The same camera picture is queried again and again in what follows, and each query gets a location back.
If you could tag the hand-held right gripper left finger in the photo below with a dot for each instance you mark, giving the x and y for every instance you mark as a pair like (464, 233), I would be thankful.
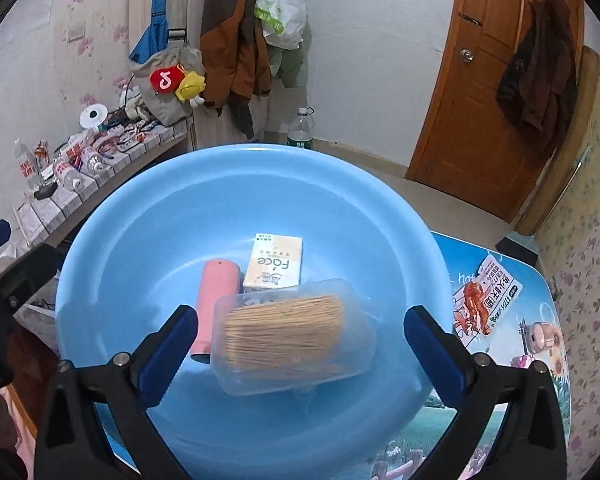
(172, 350)

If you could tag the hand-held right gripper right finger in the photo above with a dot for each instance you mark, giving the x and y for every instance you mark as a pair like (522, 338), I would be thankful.
(432, 355)

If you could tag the pink roll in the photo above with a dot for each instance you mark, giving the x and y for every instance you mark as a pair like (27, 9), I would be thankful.
(217, 290)

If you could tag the red white snack packet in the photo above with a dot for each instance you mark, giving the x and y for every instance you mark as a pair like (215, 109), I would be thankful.
(485, 295)

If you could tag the pink cat figurine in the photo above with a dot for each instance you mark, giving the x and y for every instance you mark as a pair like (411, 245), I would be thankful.
(522, 361)

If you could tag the pink small case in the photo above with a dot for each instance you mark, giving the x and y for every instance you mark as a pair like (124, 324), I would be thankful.
(542, 337)

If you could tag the clear toothpick box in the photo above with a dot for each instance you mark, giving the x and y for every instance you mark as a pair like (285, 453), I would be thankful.
(290, 340)

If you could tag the light blue plastic basin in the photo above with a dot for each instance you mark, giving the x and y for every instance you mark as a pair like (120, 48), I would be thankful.
(155, 220)

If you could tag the yellow white tissue pack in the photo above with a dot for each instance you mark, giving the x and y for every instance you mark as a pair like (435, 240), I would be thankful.
(275, 260)

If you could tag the blue grey shoulder bag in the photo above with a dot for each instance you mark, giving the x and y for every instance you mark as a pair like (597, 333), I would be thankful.
(155, 25)

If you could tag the printed landscape desktop table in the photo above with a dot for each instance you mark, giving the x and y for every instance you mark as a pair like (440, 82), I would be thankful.
(510, 410)

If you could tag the small black object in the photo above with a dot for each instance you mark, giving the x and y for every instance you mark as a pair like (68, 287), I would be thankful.
(45, 192)

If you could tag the clear bottle red label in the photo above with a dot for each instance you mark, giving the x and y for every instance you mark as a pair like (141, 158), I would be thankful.
(26, 165)
(67, 174)

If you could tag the teal broom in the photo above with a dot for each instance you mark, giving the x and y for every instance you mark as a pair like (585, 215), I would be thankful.
(511, 247)

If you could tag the white tape roll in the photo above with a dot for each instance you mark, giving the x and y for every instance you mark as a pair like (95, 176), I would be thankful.
(91, 116)

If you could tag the pile of red white packets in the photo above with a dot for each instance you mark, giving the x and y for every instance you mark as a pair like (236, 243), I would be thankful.
(115, 137)

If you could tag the brown wooden door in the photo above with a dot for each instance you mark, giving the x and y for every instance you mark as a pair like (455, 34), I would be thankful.
(460, 135)

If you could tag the red plush charm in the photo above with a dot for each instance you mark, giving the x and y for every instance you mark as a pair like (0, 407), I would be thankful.
(165, 81)

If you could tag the yellow plush charm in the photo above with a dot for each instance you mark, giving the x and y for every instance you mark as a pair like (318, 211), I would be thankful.
(190, 86)

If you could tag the clear water bottle green label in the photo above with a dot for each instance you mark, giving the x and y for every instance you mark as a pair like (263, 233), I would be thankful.
(300, 132)

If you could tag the dark brown jacket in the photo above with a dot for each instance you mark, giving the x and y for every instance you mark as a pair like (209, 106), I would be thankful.
(535, 75)

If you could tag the brown orange jacket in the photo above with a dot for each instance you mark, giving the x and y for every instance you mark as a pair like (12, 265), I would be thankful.
(230, 50)

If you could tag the silver door knob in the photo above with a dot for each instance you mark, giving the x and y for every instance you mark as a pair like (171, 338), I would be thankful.
(466, 55)

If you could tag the pale green jacket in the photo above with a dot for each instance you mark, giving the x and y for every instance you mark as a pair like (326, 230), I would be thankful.
(290, 67)

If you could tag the white green plastic bag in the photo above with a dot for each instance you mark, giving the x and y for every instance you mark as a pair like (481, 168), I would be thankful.
(280, 10)

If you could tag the white wall switch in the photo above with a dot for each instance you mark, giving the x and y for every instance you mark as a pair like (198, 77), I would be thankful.
(76, 32)

